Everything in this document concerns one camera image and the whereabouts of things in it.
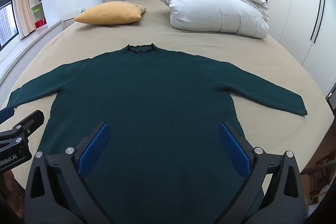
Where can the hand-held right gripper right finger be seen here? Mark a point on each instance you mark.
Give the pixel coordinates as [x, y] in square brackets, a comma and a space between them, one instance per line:
[233, 147]

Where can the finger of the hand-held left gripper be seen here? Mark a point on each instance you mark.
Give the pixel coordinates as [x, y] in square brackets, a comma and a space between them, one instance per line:
[29, 121]
[6, 112]

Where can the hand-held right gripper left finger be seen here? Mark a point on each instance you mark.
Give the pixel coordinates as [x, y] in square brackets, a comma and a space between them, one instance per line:
[95, 147]

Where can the dark green sweater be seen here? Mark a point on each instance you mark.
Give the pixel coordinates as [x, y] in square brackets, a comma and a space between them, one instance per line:
[157, 95]

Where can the brown wooden furniture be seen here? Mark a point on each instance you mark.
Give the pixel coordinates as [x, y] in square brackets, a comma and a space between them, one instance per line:
[319, 174]

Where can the window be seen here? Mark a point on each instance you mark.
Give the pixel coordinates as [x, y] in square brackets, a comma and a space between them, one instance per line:
[6, 19]

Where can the red box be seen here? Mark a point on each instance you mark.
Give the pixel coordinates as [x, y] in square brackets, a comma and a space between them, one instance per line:
[40, 23]

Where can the green box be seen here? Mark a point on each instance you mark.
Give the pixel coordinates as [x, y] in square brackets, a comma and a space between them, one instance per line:
[37, 12]

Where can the beige bed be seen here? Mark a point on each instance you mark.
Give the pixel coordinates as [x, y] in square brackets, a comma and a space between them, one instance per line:
[189, 40]

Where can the yellow pillow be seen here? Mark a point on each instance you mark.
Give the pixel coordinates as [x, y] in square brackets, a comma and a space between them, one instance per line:
[110, 14]

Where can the white folded duvet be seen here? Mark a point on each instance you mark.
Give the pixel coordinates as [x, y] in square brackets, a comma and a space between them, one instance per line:
[210, 11]

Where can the white wardrobe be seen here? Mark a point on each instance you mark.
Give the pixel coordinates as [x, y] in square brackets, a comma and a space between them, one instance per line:
[296, 16]

